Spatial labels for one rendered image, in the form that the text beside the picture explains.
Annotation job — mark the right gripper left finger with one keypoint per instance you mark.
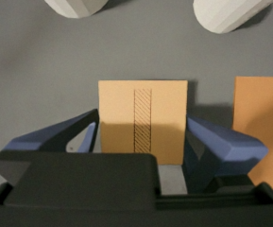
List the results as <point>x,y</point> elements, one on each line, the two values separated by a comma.
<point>56,137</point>

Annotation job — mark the tan flat board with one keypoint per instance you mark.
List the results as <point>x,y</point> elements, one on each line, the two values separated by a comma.
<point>253,115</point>

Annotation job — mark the tan cardboard carton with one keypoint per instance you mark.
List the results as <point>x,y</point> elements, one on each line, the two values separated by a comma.
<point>144,116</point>

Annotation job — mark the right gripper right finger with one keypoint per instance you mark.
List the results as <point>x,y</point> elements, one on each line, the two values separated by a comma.
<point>227,152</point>

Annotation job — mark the white tape roll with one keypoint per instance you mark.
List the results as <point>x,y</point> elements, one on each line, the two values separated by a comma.
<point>222,16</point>
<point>76,8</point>

